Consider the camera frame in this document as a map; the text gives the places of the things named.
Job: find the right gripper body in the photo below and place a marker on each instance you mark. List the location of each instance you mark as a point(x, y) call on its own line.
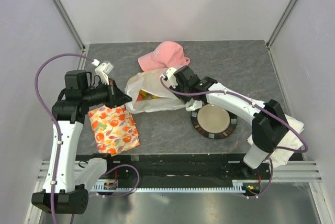
point(183, 88)

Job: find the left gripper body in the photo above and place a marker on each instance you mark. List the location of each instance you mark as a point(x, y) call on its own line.
point(103, 94)

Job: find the fake red tomato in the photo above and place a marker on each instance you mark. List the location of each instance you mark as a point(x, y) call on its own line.
point(142, 95)

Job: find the white plastic bag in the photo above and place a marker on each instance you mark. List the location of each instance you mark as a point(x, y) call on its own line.
point(150, 82)

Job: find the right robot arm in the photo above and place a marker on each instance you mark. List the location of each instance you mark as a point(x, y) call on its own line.
point(212, 92)

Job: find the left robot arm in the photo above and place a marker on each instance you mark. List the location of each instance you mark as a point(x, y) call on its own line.
point(64, 191)

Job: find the floral orange cloth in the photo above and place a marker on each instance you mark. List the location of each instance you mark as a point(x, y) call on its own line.
point(114, 130)

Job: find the pink baseball cap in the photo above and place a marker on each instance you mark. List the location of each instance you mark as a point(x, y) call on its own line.
point(167, 54)

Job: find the dark striped ceramic plate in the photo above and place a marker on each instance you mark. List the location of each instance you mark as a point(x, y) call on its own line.
point(213, 122)

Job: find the white folded towel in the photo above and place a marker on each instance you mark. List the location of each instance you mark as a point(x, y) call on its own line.
point(290, 135)

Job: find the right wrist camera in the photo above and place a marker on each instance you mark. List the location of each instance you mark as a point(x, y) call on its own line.
point(168, 75)

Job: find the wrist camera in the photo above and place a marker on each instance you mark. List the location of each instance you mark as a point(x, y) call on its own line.
point(102, 70)
point(168, 75)

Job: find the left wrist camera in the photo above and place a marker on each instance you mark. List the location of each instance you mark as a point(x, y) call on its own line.
point(102, 70)

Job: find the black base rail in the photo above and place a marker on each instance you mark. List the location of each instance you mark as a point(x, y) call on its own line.
point(226, 167)

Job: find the left aluminium frame post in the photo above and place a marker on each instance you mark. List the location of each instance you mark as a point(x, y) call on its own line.
point(69, 24)

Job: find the aluminium frame post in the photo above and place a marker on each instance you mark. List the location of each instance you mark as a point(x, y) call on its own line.
point(69, 24)
point(282, 21)

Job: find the right aluminium frame post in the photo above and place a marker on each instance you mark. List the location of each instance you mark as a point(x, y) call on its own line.
point(282, 21)

